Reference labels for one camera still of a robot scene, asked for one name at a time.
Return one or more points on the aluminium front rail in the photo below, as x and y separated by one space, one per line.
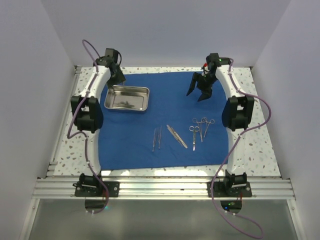
164 188

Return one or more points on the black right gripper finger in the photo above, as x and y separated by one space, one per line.
193 82
206 93

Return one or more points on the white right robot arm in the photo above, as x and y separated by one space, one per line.
236 115

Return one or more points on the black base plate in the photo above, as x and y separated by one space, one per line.
82 190
228 188

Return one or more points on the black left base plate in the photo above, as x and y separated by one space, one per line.
82 190

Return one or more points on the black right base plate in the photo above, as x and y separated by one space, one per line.
228 188

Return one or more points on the steel straight surgical scissors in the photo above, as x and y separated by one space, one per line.
194 130

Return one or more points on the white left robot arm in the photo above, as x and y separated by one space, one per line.
87 116

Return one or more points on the aluminium left side rail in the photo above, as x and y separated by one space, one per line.
53 160

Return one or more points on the stainless steel instrument tray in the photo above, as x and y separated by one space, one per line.
136 95

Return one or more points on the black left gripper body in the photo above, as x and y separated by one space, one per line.
116 78

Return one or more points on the steel surgical forceps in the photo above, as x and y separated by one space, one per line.
199 124

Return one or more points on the aluminium rail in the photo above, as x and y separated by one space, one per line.
164 188
53 160

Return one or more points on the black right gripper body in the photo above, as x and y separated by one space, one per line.
206 82

